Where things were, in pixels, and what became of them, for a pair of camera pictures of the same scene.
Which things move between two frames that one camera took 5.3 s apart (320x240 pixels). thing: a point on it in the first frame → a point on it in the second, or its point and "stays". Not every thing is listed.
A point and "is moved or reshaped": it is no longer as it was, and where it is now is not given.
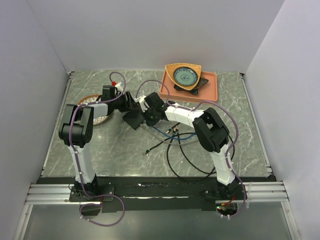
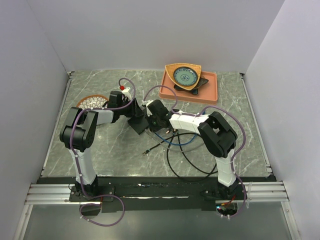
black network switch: (134, 118) is moved or reshaped
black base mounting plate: (154, 193) stays
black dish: (202, 80) stays
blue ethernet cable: (173, 138) → (176, 144)
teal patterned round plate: (185, 76) stays
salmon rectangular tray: (208, 92) stays
